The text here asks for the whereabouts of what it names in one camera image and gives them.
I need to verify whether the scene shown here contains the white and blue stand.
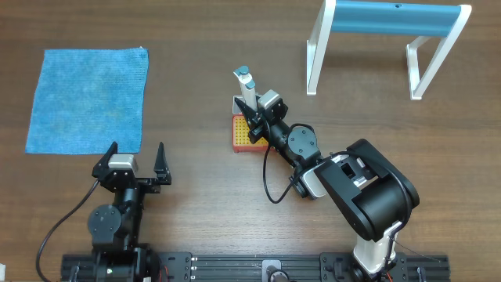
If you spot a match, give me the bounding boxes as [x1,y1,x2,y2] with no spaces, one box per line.
[306,0,473,102]

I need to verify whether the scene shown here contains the mounting rail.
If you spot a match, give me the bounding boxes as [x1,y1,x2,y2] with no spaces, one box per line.
[60,251,449,282]

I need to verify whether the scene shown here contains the white pipette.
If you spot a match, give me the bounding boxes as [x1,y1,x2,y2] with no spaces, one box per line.
[232,65,260,113]

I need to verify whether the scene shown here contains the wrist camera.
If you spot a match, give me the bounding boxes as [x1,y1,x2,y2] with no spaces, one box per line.
[106,153,139,174]
[257,89,283,113]

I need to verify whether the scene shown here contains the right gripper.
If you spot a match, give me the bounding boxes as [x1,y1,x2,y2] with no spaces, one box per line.
[233,97,289,145]

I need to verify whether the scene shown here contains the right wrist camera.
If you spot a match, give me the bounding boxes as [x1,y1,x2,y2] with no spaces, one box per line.
[257,89,283,113]

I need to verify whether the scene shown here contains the black cable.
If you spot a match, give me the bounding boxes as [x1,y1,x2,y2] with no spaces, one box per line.
[35,179,101,282]
[261,119,316,205]

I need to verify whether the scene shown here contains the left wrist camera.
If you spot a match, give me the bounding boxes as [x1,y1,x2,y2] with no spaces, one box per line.
[106,153,139,174]

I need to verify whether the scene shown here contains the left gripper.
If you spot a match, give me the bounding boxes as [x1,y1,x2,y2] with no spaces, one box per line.
[92,141,173,194]

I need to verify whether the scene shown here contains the blue cloth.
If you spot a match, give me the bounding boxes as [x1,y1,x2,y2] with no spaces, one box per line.
[24,47,150,156]

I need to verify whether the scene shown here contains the red and yellow tip box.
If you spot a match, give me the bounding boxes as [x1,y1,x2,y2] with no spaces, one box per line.
[231,95,272,154]

